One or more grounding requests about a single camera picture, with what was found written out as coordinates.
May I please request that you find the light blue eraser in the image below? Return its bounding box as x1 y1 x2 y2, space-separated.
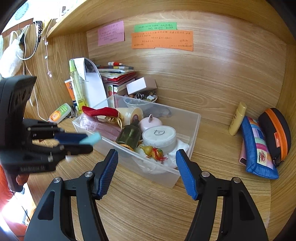
79 133 102 146

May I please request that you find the glass bowl of trinkets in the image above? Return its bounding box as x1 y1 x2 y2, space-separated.
123 91 158 110

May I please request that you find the blue patterned pencil pouch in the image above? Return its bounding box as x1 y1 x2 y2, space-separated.
241 116 279 180

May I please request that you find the green sticky note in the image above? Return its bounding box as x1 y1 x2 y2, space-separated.
134 22 177 33

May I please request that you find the black beaded headband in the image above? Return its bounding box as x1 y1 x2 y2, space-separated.
34 21 44 51

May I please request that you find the white powder puff case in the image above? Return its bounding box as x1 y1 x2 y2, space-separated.
142 126 177 154

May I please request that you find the pink sticky note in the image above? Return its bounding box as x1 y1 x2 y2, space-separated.
98 21 125 46

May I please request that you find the dark green spray bottle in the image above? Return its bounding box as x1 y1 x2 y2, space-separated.
115 120 142 151

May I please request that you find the orange sticky note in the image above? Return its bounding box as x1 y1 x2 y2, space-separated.
131 30 194 52

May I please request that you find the white brown small box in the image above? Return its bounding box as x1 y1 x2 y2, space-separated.
126 77 157 94

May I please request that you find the orange box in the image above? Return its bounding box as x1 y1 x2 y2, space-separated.
64 79 76 102

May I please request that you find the pink wallet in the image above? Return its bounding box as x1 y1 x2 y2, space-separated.
239 140 246 166

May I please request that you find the white fluffy item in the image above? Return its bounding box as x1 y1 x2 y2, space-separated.
0 34 23 78

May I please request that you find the yellow green spray bottle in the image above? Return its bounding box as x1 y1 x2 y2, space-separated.
69 59 87 113

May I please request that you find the white charging cable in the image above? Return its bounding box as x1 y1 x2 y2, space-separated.
9 24 50 122

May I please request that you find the clear plastic storage bin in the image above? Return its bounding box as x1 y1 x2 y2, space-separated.
73 95 201 188

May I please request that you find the wooden shelf board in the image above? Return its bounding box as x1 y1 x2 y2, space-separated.
46 0 287 45

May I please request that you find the pink rope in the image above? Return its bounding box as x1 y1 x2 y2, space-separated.
79 114 122 142

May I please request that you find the stack of books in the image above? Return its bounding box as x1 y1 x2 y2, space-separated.
97 65 138 97

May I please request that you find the black orange zip case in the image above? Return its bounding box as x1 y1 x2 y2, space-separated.
258 108 292 167

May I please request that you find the pink round jar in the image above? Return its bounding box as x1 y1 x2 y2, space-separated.
139 114 163 133

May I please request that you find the orange green glue tube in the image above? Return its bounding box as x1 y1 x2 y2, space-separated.
49 103 71 124

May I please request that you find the person's left hand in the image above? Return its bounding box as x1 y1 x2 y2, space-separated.
16 174 29 186

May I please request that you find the red velvet pouch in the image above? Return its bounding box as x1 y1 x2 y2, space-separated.
82 106 119 117

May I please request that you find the white drawstring cloth bag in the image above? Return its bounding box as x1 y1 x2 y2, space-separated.
133 138 190 175

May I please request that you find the yellow lotion tube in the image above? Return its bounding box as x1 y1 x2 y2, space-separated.
228 101 247 136

